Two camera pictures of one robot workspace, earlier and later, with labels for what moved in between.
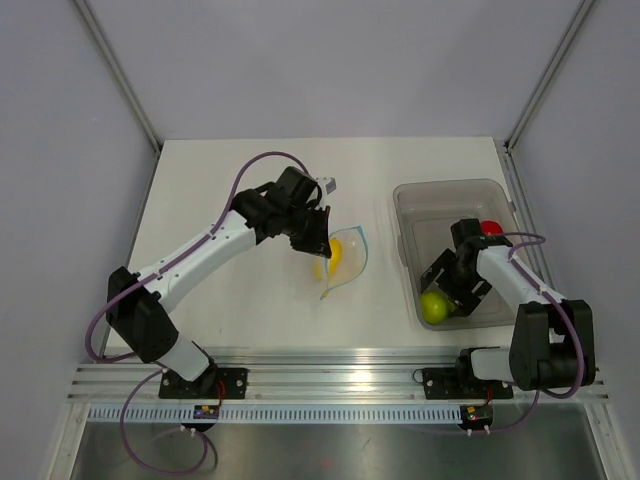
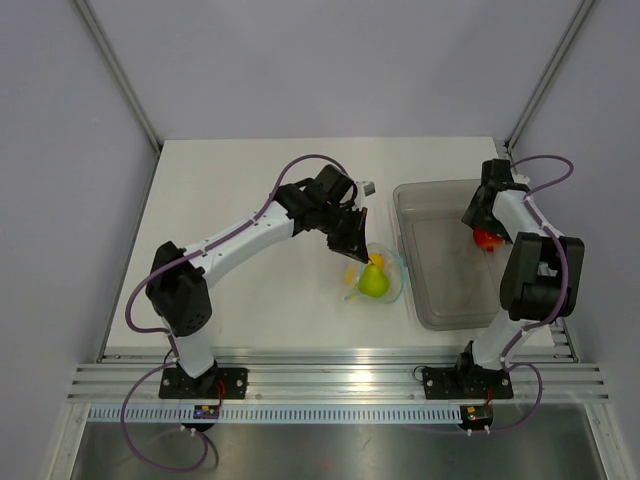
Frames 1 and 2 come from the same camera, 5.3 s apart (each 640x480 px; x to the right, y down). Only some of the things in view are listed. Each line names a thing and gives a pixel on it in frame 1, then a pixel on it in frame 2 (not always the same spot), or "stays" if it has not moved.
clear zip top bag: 348,249 to 382,278
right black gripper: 464,299 to 473,217
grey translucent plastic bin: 424,213 stays
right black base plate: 445,383 stays
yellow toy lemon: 335,260 to 376,258
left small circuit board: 206,411 stays
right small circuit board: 479,414 stays
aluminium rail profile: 312,376 stays
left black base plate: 212,383 stays
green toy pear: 435,307 to 373,282
